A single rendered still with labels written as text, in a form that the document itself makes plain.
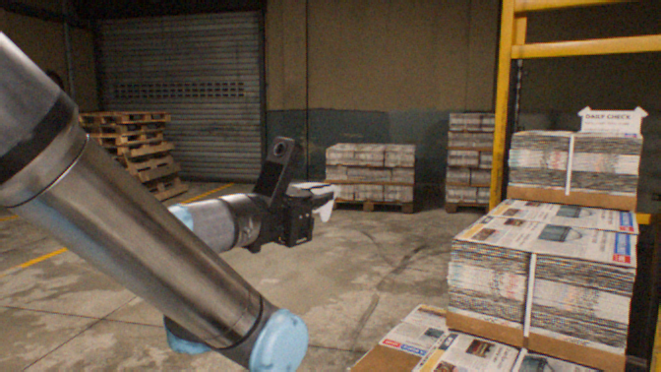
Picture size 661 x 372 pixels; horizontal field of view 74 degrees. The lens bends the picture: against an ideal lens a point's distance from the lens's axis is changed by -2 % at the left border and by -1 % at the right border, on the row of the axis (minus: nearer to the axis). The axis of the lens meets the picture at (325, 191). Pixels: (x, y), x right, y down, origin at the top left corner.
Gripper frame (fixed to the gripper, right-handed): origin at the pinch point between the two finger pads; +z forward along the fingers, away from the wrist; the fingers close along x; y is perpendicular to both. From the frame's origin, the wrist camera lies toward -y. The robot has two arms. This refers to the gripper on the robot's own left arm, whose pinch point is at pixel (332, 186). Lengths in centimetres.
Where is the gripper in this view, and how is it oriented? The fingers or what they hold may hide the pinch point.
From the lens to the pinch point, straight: 79.4
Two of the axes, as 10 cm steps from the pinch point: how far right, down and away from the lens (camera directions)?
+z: 6.3, -1.4, 7.6
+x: 7.7, 2.5, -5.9
